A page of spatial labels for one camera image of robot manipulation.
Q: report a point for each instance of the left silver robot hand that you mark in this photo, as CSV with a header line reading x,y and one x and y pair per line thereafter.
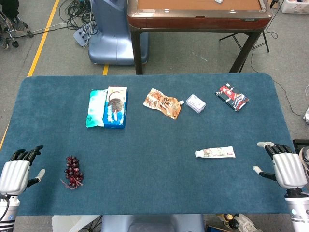
x,y
14,175

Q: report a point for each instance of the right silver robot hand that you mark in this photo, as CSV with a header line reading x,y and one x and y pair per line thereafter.
x,y
289,170

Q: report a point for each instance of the white toothpaste tube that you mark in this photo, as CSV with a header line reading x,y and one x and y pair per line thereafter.
x,y
217,152

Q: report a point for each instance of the grey sneaker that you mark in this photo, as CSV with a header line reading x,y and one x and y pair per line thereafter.
x,y
304,159

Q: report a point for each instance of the black box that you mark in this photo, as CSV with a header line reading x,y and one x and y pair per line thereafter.
x,y
300,142

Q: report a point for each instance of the white power adapter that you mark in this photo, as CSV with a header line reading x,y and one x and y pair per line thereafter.
x,y
306,118

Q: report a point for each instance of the dark red grape bunch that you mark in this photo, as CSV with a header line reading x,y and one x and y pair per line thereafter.
x,y
73,172

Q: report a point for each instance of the white sneaker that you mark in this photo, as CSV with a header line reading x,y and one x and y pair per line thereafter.
x,y
248,224

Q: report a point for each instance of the dark glass bottle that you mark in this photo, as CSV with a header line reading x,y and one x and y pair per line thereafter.
x,y
229,218

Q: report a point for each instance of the red black snack packet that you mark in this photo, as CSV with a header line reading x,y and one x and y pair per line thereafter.
x,y
231,96

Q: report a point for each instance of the green wet wipes pack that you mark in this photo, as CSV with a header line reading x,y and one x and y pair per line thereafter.
x,y
95,110

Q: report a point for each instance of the small clear plastic box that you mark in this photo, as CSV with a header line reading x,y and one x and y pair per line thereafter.
x,y
196,103

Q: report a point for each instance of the blue cookie box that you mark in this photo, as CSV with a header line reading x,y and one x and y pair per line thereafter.
x,y
116,107

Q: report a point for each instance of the black tripod stand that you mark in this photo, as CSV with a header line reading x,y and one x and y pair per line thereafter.
x,y
265,41

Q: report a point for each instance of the blue felt table mat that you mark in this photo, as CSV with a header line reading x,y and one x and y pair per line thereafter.
x,y
154,183

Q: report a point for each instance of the orange spout pouch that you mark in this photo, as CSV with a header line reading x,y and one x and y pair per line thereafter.
x,y
161,102

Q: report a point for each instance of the blue robot torso base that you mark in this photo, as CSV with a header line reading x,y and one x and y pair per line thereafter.
x,y
152,223

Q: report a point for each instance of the blue power strip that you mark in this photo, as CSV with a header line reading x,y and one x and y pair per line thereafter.
x,y
79,36

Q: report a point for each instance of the blue machine base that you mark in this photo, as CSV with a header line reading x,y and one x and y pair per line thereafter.
x,y
111,46

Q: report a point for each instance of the white storage box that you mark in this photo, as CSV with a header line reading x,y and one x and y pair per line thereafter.
x,y
294,6

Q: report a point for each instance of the brown wooden table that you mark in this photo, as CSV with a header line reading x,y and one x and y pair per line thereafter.
x,y
198,21

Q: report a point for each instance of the small white object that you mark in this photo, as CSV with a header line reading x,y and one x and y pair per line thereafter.
x,y
219,1

